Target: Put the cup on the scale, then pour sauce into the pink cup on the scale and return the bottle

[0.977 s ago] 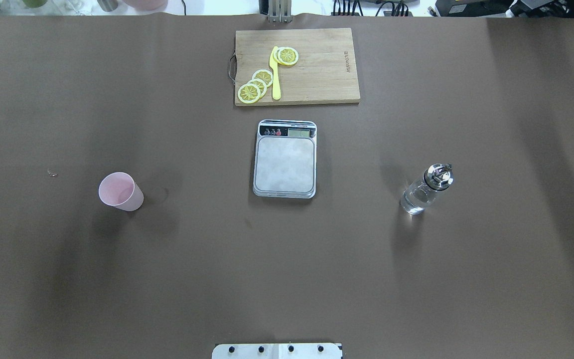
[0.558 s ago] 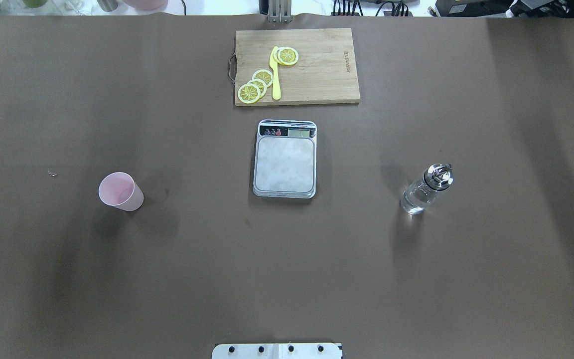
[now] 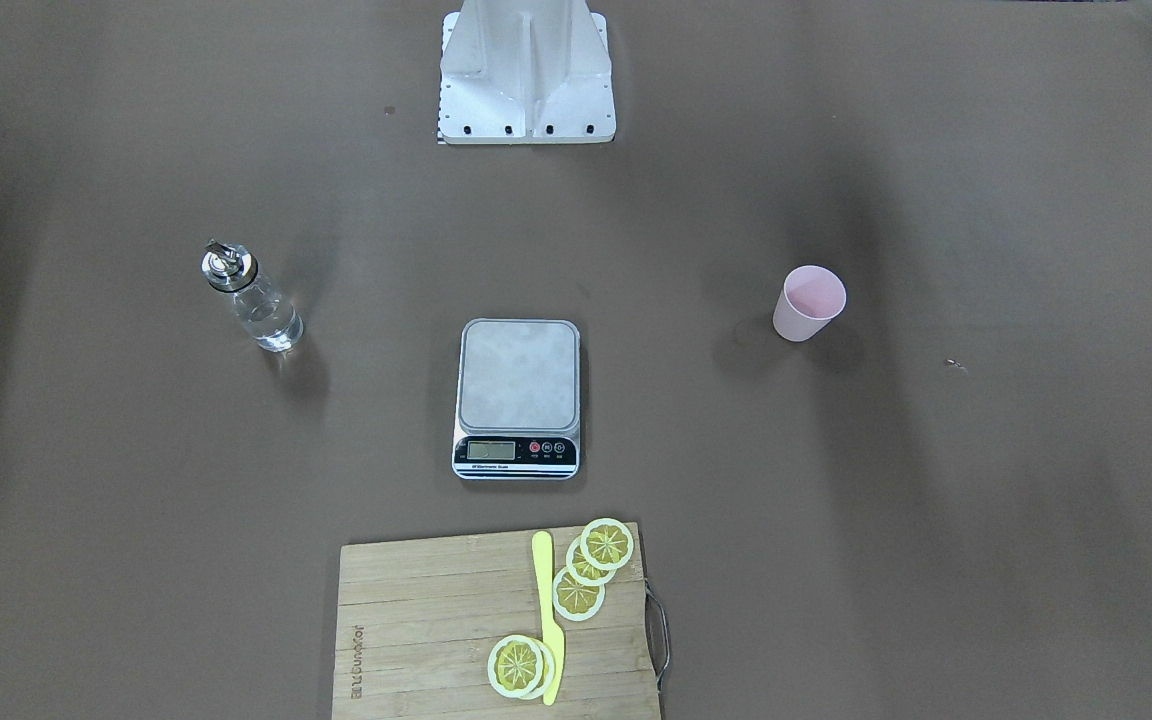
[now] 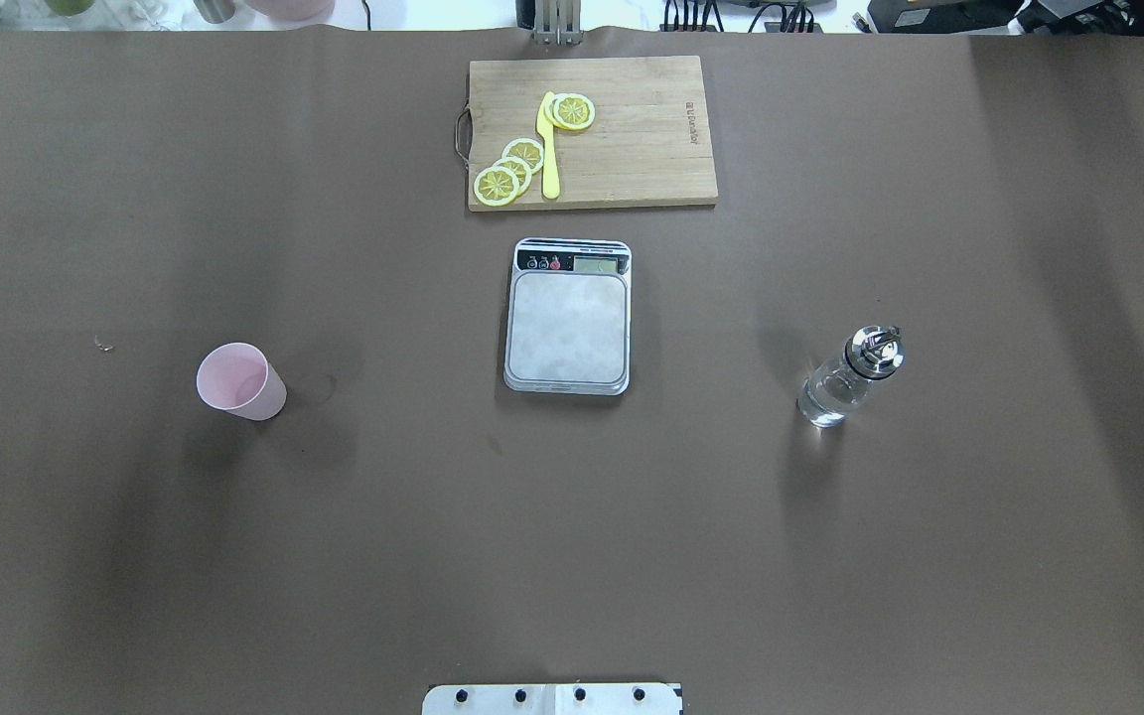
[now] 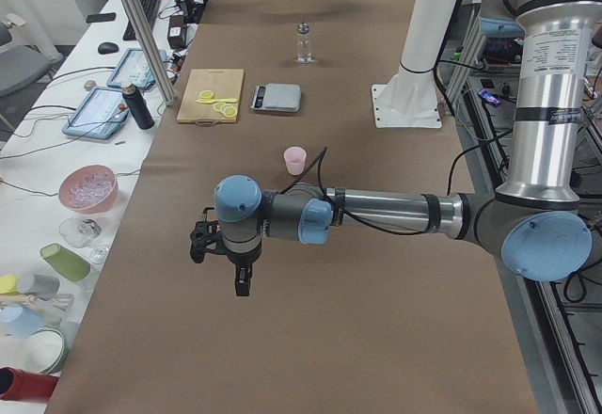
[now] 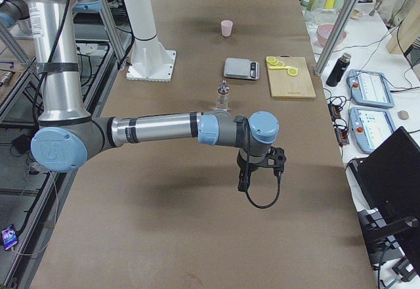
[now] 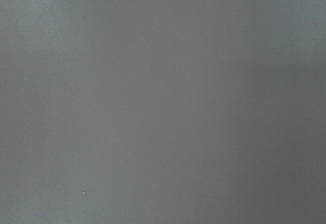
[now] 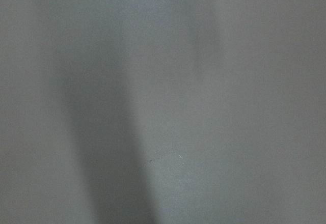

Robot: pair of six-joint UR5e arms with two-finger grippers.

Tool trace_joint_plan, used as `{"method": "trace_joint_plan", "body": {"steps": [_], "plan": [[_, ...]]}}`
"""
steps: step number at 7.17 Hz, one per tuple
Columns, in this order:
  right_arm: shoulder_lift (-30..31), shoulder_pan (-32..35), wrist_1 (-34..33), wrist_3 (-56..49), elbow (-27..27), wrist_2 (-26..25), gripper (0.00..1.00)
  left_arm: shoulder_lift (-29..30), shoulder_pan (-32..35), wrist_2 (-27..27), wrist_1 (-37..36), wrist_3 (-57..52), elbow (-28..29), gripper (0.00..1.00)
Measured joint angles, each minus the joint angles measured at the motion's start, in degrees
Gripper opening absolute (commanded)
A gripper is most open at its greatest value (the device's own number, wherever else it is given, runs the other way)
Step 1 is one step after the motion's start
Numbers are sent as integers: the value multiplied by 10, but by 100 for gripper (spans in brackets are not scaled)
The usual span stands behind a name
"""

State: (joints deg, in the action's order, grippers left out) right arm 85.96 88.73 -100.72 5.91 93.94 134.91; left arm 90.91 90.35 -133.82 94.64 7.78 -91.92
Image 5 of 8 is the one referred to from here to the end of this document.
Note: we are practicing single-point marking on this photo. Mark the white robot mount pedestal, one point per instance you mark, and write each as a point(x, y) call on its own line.
point(409, 98)

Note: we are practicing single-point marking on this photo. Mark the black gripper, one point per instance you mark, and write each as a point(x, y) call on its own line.
point(240, 260)

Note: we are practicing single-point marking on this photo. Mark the black thermos bottle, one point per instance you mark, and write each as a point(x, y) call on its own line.
point(134, 100)

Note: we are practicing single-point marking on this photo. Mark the black keyboard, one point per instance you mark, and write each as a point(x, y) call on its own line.
point(150, 9)

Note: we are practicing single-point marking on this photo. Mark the pink plastic cup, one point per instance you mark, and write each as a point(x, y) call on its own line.
point(295, 160)

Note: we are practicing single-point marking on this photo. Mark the clear glass sauce bottle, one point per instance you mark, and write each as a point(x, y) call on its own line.
point(303, 44)

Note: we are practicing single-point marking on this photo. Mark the black smartphone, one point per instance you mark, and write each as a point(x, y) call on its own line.
point(101, 18)

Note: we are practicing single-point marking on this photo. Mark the blue tablet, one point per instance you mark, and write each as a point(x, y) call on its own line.
point(100, 115)
point(134, 67)

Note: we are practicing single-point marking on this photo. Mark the red cylinder container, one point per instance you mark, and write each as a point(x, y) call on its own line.
point(19, 385)

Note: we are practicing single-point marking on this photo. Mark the green plastic cup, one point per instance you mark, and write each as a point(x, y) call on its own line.
point(65, 262)

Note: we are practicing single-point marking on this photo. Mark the black computer mouse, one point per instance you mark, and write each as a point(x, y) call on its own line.
point(107, 48)

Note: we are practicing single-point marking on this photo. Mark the yellow plastic knife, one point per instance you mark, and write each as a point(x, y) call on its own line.
point(219, 100)

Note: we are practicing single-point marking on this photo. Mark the light blue cup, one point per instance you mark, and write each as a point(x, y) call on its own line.
point(20, 321)

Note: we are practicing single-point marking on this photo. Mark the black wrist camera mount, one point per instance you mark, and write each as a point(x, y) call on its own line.
point(206, 237)

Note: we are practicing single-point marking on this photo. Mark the far blue tablet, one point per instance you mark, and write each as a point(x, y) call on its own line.
point(134, 67)

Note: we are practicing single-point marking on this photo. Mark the grey cup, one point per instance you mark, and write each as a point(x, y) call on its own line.
point(42, 286)

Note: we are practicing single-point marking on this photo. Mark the white green-rimmed bowl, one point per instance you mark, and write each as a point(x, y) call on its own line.
point(44, 352)

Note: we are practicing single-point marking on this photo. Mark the pink bowl with ice cubes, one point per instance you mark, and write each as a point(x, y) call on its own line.
point(89, 190)

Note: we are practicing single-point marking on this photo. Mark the clear wine glass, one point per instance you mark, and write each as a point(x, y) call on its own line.
point(83, 233)

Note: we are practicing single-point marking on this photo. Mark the top lemon slice of pair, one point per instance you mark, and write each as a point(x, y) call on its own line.
point(205, 95)

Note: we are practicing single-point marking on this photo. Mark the yellow cup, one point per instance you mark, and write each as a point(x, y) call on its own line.
point(8, 284)

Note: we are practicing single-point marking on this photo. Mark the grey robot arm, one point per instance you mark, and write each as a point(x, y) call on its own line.
point(531, 223)

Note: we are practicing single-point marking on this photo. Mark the aluminium frame post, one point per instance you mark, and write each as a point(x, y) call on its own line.
point(150, 49)

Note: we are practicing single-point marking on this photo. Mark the lemon slice near handle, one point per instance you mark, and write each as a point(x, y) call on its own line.
point(230, 111)

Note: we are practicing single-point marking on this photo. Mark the silver kitchen scale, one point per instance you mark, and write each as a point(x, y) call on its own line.
point(285, 98)

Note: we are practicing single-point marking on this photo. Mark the near blue tablet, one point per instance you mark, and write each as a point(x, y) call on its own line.
point(100, 115)

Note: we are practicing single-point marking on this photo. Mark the wooden cutting board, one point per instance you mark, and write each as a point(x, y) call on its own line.
point(225, 83)

